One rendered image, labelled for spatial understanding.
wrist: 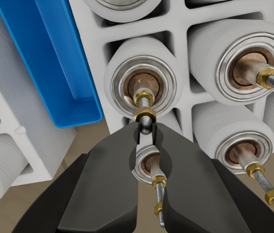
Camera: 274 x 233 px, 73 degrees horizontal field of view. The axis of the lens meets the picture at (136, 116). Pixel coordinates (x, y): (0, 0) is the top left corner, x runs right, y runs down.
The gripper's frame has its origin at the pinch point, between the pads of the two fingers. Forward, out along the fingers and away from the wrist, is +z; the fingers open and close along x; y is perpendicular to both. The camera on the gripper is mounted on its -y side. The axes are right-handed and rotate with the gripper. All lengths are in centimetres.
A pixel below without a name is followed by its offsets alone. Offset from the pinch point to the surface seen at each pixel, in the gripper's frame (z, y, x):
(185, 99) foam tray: 16.4, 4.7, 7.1
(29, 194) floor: 34, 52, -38
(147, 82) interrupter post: 8.1, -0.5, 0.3
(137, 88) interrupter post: 6.7, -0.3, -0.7
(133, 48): 9.7, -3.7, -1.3
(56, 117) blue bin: 23.5, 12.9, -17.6
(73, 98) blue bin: 33.8, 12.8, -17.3
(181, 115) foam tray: 16.5, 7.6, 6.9
